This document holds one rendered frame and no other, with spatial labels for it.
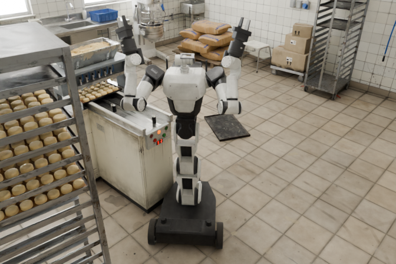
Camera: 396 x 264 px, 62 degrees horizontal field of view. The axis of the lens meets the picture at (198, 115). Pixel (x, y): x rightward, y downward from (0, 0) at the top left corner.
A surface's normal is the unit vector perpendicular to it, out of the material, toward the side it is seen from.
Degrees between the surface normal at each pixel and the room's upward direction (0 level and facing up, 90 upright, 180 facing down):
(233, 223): 0
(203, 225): 0
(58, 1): 90
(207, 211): 0
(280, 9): 90
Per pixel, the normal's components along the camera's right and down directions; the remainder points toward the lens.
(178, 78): -0.05, -0.28
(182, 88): -0.07, 0.48
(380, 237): 0.00, -0.88
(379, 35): -0.70, 0.34
